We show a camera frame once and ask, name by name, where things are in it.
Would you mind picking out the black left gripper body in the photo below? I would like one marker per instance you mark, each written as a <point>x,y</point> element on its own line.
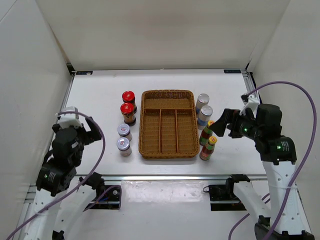
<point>80,131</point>

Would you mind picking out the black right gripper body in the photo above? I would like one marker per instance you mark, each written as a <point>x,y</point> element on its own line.
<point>246,127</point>

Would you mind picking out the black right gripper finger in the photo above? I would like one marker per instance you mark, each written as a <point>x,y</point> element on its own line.
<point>233,130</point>
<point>219,126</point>

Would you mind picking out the yellow cap chili sauce bottle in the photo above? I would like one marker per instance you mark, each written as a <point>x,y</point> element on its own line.
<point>206,133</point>
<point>208,148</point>

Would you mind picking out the white blue shaker bottle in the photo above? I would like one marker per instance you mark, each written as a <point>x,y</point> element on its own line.
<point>202,100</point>
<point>204,116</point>

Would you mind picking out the silver lid spice jar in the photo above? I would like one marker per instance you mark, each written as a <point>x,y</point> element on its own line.
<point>124,147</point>
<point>124,131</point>

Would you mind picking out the red lid sauce jar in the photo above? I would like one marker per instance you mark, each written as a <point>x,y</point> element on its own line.
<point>129,97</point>
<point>128,113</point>

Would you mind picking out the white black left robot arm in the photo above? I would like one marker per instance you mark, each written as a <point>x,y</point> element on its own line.
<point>56,208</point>

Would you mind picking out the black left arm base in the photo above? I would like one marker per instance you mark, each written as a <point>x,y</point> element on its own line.
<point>108,197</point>

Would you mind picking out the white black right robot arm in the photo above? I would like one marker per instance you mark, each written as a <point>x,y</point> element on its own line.
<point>282,219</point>

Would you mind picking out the brown wicker divided basket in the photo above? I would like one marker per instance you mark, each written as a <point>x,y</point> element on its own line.
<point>168,125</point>

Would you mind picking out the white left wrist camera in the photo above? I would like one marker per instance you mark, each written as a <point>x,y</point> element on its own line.
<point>69,119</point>

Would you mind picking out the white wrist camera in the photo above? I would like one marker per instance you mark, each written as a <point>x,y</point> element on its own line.
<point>250,102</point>
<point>69,119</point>

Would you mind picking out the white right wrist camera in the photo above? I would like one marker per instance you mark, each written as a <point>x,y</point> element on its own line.
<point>250,102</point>

